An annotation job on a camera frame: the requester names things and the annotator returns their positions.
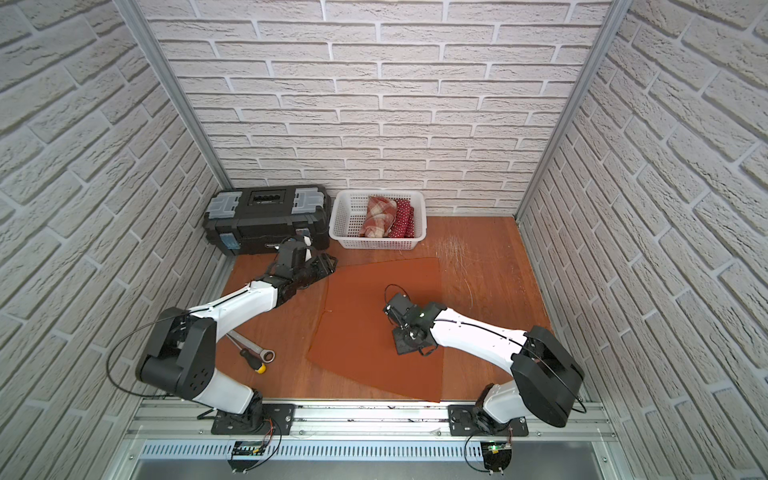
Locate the orange brown skirt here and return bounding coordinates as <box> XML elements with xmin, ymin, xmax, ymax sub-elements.
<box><xmin>307</xmin><ymin>258</ymin><xmax>444</xmax><ymax>402</ymax></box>

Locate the red polka dot skirt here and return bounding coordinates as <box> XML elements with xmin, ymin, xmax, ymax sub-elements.
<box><xmin>388</xmin><ymin>199</ymin><xmax>415</xmax><ymax>238</ymax></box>

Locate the red plaid skirt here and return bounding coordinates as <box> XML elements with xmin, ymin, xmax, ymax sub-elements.
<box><xmin>359</xmin><ymin>196</ymin><xmax>398</xmax><ymax>238</ymax></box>

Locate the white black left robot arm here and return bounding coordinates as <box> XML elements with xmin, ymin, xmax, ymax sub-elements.
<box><xmin>116</xmin><ymin>236</ymin><xmax>338</xmax><ymax>424</ymax></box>

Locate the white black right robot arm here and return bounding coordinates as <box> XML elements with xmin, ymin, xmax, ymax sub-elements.
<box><xmin>383</xmin><ymin>294</ymin><xmax>586</xmax><ymax>435</ymax></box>

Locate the black plastic toolbox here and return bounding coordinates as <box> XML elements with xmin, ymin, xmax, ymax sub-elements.
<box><xmin>203</xmin><ymin>185</ymin><xmax>331</xmax><ymax>256</ymax></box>

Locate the white plastic basket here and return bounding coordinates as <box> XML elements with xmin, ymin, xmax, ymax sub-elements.
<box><xmin>329</xmin><ymin>190</ymin><xmax>427</xmax><ymax>250</ymax></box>

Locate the silver wrench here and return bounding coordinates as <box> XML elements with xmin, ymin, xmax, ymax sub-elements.
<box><xmin>227</xmin><ymin>330</ymin><xmax>276</xmax><ymax>364</ymax></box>

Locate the yellow black screwdriver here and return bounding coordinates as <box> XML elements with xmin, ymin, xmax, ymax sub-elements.
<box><xmin>239</xmin><ymin>348</ymin><xmax>266</xmax><ymax>374</ymax></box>

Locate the right controller board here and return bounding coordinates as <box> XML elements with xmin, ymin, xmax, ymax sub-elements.
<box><xmin>480</xmin><ymin>442</ymin><xmax>513</xmax><ymax>475</ymax></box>

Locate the controller board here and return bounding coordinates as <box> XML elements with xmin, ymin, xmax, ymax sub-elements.
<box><xmin>228</xmin><ymin>441</ymin><xmax>275</xmax><ymax>473</ymax></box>
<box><xmin>480</xmin><ymin>442</ymin><xmax>513</xmax><ymax>475</ymax></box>

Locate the left controller board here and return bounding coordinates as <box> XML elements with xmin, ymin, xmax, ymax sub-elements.
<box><xmin>228</xmin><ymin>441</ymin><xmax>275</xmax><ymax>473</ymax></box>

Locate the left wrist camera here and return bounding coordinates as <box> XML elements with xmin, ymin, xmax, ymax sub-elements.
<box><xmin>302</xmin><ymin>236</ymin><xmax>315</xmax><ymax>263</ymax></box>

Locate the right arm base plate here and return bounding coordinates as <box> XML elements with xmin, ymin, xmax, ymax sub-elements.
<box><xmin>447</xmin><ymin>404</ymin><xmax>529</xmax><ymax>438</ymax></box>

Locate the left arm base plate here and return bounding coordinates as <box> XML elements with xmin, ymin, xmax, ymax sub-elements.
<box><xmin>211</xmin><ymin>401</ymin><xmax>297</xmax><ymax>436</ymax></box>

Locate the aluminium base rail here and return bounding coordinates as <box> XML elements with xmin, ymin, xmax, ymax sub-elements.
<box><xmin>123</xmin><ymin>399</ymin><xmax>618</xmax><ymax>443</ymax></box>

